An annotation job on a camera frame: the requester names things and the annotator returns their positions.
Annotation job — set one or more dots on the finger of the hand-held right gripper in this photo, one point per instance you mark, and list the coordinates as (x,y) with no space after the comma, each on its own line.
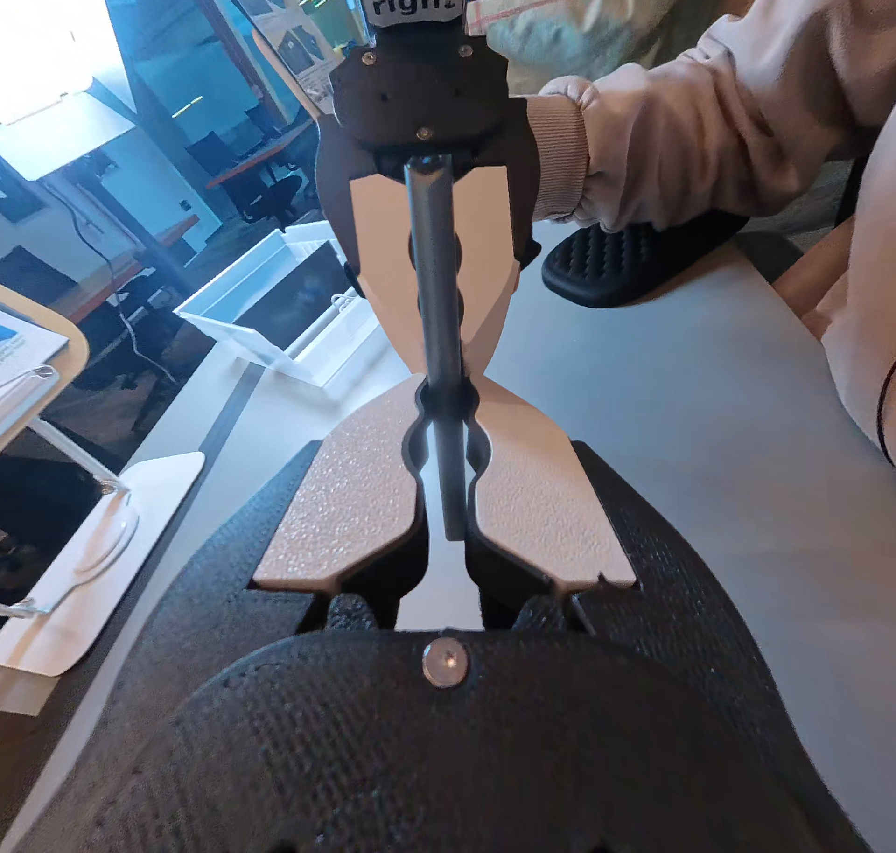
(381,237)
(490,237)

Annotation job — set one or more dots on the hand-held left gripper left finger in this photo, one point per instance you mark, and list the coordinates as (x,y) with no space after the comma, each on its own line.
(336,503)

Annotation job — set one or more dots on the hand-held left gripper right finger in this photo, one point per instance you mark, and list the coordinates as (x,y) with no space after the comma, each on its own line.
(546,503)

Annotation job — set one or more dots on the slim grey usb hub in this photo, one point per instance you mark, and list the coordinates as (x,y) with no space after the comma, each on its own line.
(437,307)

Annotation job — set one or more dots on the person's right forearm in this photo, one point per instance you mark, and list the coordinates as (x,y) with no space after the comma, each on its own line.
(700,132)

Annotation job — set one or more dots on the black flat panel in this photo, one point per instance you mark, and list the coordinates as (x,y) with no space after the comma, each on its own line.
(294,293)

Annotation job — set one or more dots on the black office chair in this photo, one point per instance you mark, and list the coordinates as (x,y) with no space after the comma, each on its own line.
(273,198)

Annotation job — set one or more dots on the black wrist rest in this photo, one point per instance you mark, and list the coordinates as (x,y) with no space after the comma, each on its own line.
(616,272)

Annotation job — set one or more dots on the wooden top office desk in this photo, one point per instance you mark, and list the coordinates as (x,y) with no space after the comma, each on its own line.
(168,230)
(259,156)

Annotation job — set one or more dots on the pale fabric bundle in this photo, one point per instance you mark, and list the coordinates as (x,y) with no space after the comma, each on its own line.
(595,20)

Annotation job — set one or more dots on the white lamp base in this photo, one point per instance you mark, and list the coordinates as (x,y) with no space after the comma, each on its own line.
(140,489)

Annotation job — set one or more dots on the printed paper sheet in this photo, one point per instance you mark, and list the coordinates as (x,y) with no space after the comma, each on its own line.
(28,356)

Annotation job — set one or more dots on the person's beige clothing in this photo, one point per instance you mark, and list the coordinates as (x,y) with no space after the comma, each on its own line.
(861,307)

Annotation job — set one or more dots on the wall poster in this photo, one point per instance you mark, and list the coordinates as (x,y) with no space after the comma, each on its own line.
(294,55)

